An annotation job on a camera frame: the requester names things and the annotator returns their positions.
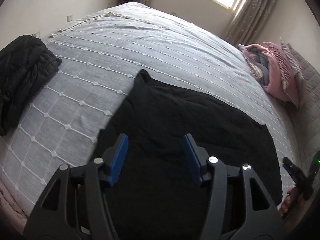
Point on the pink floral bed sheet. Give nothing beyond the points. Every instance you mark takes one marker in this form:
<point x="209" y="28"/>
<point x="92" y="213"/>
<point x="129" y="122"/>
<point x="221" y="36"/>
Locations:
<point x="10" y="205"/>

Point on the person's right hand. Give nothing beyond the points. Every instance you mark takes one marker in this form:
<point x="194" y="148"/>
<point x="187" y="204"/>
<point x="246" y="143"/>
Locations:
<point x="287" y="200"/>

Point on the grey quilted bed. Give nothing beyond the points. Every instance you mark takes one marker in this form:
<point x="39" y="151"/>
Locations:
<point x="125" y="50"/>

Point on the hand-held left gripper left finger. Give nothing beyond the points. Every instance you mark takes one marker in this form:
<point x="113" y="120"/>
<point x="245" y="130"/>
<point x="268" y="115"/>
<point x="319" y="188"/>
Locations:
<point x="120" y="160"/>

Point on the grey padded headboard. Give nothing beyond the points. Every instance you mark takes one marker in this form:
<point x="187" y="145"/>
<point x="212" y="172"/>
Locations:
<point x="308" y="80"/>

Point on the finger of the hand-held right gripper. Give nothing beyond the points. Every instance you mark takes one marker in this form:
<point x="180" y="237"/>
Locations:
<point x="290" y="166"/>

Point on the pink velvet pillow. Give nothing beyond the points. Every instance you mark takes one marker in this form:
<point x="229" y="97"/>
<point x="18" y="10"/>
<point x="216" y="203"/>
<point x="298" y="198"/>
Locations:
<point x="277" y="75"/>

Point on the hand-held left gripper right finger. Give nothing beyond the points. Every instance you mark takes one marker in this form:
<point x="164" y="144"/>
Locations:
<point x="191" y="160"/>

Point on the black coat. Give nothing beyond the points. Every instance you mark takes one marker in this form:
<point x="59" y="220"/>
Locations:
<point x="162" y="110"/>

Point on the black puffer jacket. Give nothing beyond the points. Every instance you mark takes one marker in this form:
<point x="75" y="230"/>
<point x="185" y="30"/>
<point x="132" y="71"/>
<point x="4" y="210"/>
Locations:
<point x="22" y="67"/>

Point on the pink and grey pillow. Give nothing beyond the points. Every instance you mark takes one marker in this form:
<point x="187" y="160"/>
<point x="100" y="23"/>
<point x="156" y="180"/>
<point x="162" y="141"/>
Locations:
<point x="291" y="60"/>

